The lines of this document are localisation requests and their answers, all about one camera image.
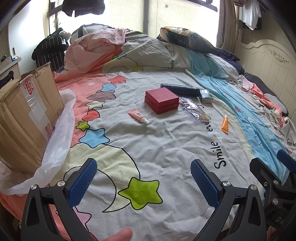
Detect pink crumpled sheet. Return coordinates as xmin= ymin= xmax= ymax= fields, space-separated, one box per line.
xmin=62 ymin=26 xmax=128 ymax=79

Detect pink cream tube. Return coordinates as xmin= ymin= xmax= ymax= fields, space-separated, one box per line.
xmin=128 ymin=108 xmax=150 ymax=125

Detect cartoon patterned duvet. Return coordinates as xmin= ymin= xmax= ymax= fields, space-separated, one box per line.
xmin=1 ymin=32 xmax=295 ymax=240

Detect bag of cotton swabs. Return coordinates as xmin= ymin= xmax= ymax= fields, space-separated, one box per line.
xmin=179 ymin=97 xmax=210 ymax=121

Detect dark navy blanket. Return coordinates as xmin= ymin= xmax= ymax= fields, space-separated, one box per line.
xmin=218 ymin=48 xmax=288 ymax=117

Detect hanging dark clothes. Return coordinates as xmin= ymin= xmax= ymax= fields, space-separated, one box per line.
xmin=62 ymin=0 xmax=105 ymax=17

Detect cream wooden headboard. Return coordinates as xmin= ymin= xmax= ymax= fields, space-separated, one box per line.
xmin=235 ymin=29 xmax=296 ymax=121

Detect orange cream tube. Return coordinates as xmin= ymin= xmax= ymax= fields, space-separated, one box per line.
xmin=221 ymin=115 xmax=229 ymax=134

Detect blue tissue pack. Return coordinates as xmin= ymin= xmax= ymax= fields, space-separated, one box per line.
xmin=199 ymin=89 xmax=214 ymax=104

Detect red square gift box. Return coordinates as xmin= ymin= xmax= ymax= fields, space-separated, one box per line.
xmin=144 ymin=87 xmax=179 ymax=114

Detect beige curtain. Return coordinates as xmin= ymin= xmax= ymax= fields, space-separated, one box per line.
xmin=216 ymin=0 xmax=238 ymax=53

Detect dark printed pillow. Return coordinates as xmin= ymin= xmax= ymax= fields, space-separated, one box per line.
xmin=157 ymin=27 xmax=218 ymax=54

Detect white plastic bag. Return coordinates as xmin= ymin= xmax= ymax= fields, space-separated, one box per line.
xmin=1 ymin=89 xmax=76 ymax=196

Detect dark blue cylindrical bottle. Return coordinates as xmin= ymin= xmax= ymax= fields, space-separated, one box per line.
xmin=160 ymin=83 xmax=200 ymax=97

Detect white hanging shirt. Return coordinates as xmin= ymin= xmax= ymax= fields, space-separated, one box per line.
xmin=239 ymin=0 xmax=261 ymax=30

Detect brown cardboard box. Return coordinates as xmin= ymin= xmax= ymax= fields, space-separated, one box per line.
xmin=1 ymin=63 xmax=64 ymax=174

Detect person's left hand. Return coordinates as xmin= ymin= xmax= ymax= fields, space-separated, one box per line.
xmin=103 ymin=227 xmax=133 ymax=241

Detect black striped suitcase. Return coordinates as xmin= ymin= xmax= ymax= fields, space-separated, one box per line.
xmin=31 ymin=28 xmax=69 ymax=72

